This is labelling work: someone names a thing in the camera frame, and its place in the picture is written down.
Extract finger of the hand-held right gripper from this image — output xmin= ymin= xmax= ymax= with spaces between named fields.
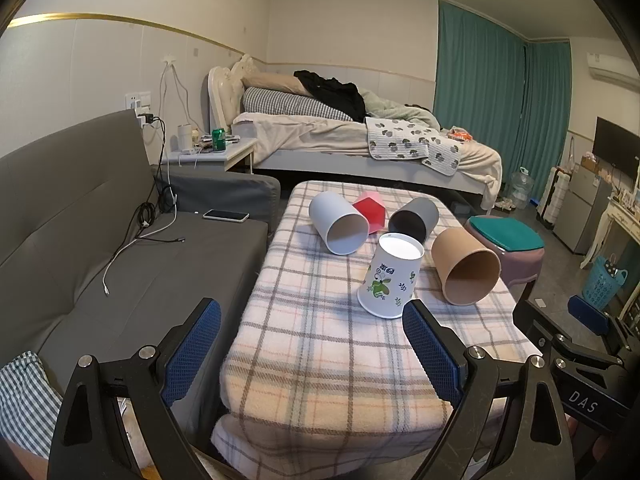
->
xmin=512 ymin=299 xmax=568 ymax=362
xmin=567 ymin=294 xmax=632 ymax=356

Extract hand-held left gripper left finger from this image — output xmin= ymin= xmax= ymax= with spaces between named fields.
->
xmin=47 ymin=297 xmax=223 ymax=480

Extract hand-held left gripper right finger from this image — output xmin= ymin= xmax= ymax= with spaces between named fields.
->
xmin=402 ymin=299 xmax=569 ymax=480

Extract white flower print cup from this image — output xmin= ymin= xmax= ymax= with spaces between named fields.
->
xmin=357 ymin=232 xmax=426 ymax=320

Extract brown cup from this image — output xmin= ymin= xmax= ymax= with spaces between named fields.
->
xmin=431 ymin=227 xmax=502 ymax=307

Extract dark grey cup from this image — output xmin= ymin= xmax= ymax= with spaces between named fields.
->
xmin=388 ymin=197 xmax=440 ymax=243

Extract red pink cup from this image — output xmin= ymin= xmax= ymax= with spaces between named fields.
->
xmin=352 ymin=191 xmax=387 ymax=235

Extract pale blue cup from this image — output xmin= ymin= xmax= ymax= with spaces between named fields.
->
xmin=308 ymin=191 xmax=371 ymax=256

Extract blue laundry basket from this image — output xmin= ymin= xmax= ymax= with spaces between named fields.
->
xmin=581 ymin=255 xmax=629 ymax=312

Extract purple plastic stool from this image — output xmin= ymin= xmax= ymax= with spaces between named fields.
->
xmin=464 ymin=215 xmax=545 ymax=287

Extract green seat cushion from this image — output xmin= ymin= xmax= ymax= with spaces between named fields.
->
xmin=470 ymin=215 xmax=545 ymax=252

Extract white ornate table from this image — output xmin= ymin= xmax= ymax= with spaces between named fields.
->
xmin=580 ymin=194 xmax=640 ymax=272

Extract silver small fridge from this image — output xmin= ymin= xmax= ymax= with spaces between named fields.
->
xmin=565 ymin=165 xmax=614 ymax=256

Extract plaid covered table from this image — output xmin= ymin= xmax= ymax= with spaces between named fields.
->
xmin=211 ymin=180 xmax=536 ymax=472

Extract clear water jug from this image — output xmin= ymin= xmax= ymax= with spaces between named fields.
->
xmin=510 ymin=167 xmax=535 ymax=210

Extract white smartphone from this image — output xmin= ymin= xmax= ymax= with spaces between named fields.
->
xmin=202 ymin=208 xmax=250 ymax=223

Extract grey sofa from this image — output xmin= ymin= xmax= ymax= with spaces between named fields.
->
xmin=0 ymin=109 xmax=282 ymax=461

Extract black television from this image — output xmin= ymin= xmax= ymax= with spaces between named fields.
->
xmin=592 ymin=116 xmax=640 ymax=187

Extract checked blue white cloth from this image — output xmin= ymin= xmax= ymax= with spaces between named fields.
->
xmin=0 ymin=351 xmax=64 ymax=462

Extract narrow teal curtain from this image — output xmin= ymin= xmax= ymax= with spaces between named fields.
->
xmin=517 ymin=40 xmax=573 ymax=197

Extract white bedside table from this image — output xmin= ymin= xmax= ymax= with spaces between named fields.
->
xmin=162 ymin=137 xmax=258 ymax=174

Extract leaf print blanket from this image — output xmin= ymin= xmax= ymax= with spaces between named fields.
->
xmin=364 ymin=116 xmax=464 ymax=176

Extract bed with white headboard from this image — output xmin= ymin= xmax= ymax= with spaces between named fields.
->
xmin=207 ymin=54 xmax=503 ymax=211

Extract white air conditioner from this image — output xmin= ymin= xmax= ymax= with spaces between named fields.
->
xmin=585 ymin=52 xmax=639 ymax=81

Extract pale green duvet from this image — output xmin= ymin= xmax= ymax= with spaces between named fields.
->
xmin=359 ymin=89 xmax=442 ymax=129

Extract wide teal curtain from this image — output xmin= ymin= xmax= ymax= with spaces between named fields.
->
xmin=432 ymin=0 xmax=527 ymax=134

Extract striped pillow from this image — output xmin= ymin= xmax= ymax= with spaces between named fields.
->
xmin=241 ymin=86 xmax=354 ymax=122

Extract black clothes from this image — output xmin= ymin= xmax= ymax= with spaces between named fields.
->
xmin=293 ymin=70 xmax=369 ymax=122

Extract beige pillow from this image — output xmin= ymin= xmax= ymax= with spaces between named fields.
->
xmin=243 ymin=72 xmax=311 ymax=97

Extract white charging cable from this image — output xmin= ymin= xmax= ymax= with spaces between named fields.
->
xmin=102 ymin=220 xmax=173 ymax=296

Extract black charging cable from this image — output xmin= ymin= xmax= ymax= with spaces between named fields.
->
xmin=134 ymin=116 xmax=187 ymax=244

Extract white wall cable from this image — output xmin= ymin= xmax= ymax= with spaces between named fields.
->
xmin=160 ymin=54 xmax=202 ymax=137

